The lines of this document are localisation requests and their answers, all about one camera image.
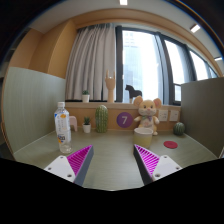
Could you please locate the white wall socket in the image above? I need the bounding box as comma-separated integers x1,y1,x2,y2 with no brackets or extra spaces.
169,110,179,121
158,110,168,121

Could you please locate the potted plant on sill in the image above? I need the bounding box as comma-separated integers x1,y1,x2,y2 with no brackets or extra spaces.
82,90,90,103

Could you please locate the wooden hand sculpture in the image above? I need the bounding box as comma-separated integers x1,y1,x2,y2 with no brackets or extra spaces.
105,71,116,103

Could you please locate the white wall socket left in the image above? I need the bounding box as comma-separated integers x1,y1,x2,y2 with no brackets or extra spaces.
158,110,168,121

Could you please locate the purple number seven sticker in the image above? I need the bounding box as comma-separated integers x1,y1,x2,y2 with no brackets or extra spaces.
117,112,133,128

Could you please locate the pale yellow cup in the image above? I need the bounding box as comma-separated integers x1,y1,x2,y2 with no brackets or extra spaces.
133,128,153,148

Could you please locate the round green ceramic cactus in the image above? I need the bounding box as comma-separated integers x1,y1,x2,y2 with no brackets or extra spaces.
173,122,185,136

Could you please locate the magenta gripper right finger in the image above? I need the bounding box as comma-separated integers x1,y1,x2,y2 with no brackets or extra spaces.
133,145,182,185

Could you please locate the small potted plant white pot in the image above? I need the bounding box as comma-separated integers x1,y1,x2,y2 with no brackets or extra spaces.
83,117,91,133

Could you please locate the yellow plush mouse toy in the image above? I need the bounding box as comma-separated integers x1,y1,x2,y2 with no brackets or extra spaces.
134,96,162,136

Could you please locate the clear plastic water bottle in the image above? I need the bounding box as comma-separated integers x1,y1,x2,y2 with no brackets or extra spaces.
54,102,72,154

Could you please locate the grey curtain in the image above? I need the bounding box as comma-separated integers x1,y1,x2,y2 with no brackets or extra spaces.
65,23,116,101

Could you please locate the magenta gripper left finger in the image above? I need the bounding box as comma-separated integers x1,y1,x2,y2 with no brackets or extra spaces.
45,145,94,186

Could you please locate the pink wooden horse figure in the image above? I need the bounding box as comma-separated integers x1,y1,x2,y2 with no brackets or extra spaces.
69,116,78,132

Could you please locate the red round coaster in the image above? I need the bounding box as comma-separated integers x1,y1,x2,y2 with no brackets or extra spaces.
163,141,178,149

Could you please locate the white wall socket right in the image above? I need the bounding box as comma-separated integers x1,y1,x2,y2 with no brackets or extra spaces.
169,110,179,121

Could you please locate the black horse figure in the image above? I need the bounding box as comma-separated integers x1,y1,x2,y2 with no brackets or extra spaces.
125,85,142,102

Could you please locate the tall green ceramic cactus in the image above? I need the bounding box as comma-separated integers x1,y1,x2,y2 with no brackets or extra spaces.
95,105,108,133

